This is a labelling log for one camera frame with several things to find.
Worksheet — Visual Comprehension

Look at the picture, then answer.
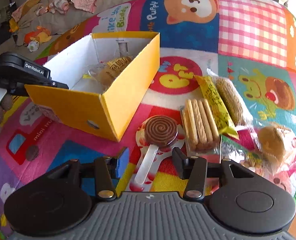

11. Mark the orange plush toy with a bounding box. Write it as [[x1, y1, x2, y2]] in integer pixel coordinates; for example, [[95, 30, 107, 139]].
[[23, 26, 52, 53]]

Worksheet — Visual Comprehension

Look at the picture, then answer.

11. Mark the pink baby clothes pile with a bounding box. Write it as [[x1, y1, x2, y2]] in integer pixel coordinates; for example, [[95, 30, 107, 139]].
[[11, 0, 97, 23]]

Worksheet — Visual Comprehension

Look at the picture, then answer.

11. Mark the grey bed cover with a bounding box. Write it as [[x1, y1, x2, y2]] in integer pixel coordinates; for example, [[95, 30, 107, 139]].
[[0, 0, 189, 61]]

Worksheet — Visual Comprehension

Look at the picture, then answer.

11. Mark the colourful cartoon play mat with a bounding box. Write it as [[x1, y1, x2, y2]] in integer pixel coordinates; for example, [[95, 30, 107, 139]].
[[0, 0, 296, 239]]

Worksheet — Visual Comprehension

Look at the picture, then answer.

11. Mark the finger biscuit pack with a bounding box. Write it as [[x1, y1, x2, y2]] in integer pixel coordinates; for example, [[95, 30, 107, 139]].
[[179, 99, 221, 156]]

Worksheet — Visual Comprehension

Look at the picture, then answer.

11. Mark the white printed snack packet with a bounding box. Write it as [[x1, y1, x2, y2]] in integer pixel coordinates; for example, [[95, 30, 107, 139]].
[[221, 135, 264, 177]]

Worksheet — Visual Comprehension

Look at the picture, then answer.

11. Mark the yellow mini bread packet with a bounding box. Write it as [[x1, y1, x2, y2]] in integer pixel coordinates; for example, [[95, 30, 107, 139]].
[[82, 56, 133, 90]]

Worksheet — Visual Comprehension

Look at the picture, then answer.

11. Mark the yellow cardboard box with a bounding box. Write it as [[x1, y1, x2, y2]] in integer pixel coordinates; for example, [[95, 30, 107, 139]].
[[25, 31, 160, 141]]

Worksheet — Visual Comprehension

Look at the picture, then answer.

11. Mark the round bun clear packet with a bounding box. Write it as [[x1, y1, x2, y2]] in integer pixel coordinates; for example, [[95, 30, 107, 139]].
[[250, 122, 296, 175]]

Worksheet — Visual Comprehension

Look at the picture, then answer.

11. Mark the chocolate swirl lollipop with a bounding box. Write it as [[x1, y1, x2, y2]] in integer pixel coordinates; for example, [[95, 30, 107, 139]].
[[128, 115, 185, 192]]

